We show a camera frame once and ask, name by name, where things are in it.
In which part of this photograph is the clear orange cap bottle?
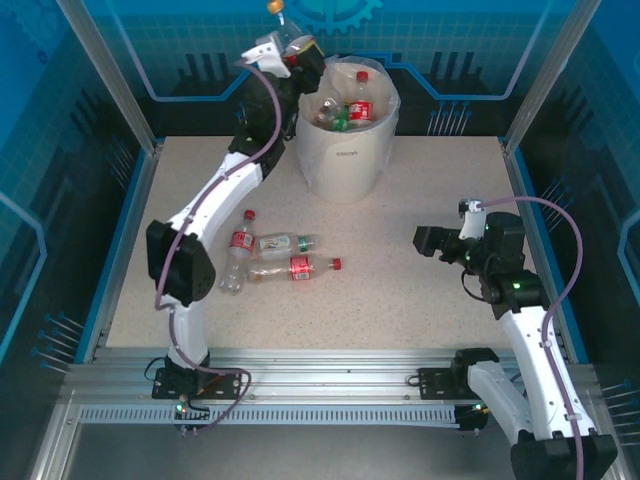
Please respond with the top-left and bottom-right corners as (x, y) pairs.
(267, 0), (315, 56)

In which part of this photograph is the green band label bottle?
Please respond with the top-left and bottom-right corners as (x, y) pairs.
(257, 232), (321, 261)

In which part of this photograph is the clear plastic bin liner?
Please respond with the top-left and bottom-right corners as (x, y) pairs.
(293, 53), (403, 194)

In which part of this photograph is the cream plastic bin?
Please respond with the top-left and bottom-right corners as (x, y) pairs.
(294, 62), (400, 204)

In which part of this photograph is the grey metal bottom panel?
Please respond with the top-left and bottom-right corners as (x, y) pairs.
(29, 399), (626, 480)

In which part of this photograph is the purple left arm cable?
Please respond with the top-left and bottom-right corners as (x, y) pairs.
(153, 57), (281, 374)

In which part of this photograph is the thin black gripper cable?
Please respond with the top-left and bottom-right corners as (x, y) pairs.
(460, 269), (490, 302)

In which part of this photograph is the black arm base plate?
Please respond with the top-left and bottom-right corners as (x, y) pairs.
(416, 367), (474, 401)
(151, 366), (246, 401)

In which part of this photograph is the aluminium frame post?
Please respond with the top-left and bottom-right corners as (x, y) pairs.
(501, 0), (604, 155)
(55, 0), (164, 156)

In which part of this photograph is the aluminium mounting rail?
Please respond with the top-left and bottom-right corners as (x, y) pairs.
(62, 347), (599, 404)

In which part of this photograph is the black cable connector block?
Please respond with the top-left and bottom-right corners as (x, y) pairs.
(455, 399), (494, 436)
(172, 394), (212, 437)

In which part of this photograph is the slotted grey cable duct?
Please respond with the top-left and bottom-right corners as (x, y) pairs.
(78, 404), (464, 427)

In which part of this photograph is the black base wire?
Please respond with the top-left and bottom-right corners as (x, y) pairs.
(143, 355), (169, 384)

